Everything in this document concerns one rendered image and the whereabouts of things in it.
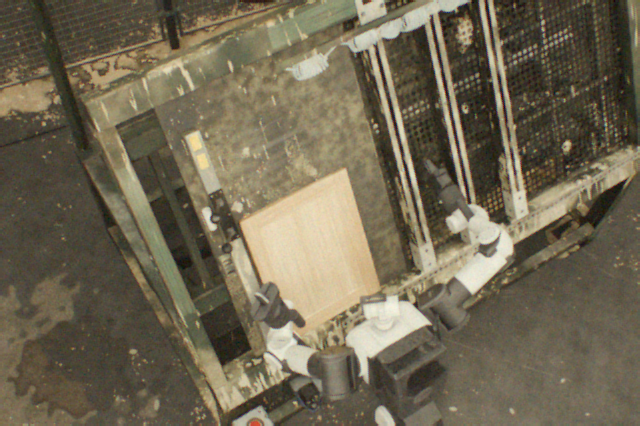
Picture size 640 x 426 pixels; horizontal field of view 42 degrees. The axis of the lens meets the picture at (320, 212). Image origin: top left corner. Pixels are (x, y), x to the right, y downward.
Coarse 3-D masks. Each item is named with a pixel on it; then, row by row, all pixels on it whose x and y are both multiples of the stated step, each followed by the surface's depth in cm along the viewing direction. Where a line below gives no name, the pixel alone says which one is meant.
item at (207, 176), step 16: (192, 128) 267; (192, 160) 270; (208, 160) 270; (208, 176) 272; (208, 192) 274; (224, 240) 286; (240, 240) 287; (240, 256) 289; (240, 272) 291; (256, 288) 297; (256, 320) 305
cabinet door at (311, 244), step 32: (320, 192) 298; (256, 224) 290; (288, 224) 296; (320, 224) 303; (352, 224) 309; (256, 256) 295; (288, 256) 301; (320, 256) 308; (352, 256) 315; (288, 288) 306; (320, 288) 313; (352, 288) 321; (320, 320) 319
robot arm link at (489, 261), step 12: (492, 228) 282; (480, 240) 281; (492, 240) 278; (480, 252) 279; (492, 252) 277; (468, 264) 279; (480, 264) 277; (492, 264) 276; (504, 264) 279; (456, 276) 278; (468, 276) 276; (480, 276) 276; (468, 288) 276
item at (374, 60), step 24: (360, 0) 268; (360, 24) 274; (384, 72) 286; (384, 96) 289; (384, 120) 295; (384, 144) 304; (408, 168) 306; (408, 192) 310; (408, 216) 316; (432, 264) 328
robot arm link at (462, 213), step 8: (456, 200) 302; (464, 200) 303; (448, 208) 306; (456, 208) 305; (464, 208) 301; (472, 208) 305; (456, 216) 304; (464, 216) 302; (472, 216) 300; (448, 224) 307; (456, 224) 303; (464, 224) 304; (456, 232) 304
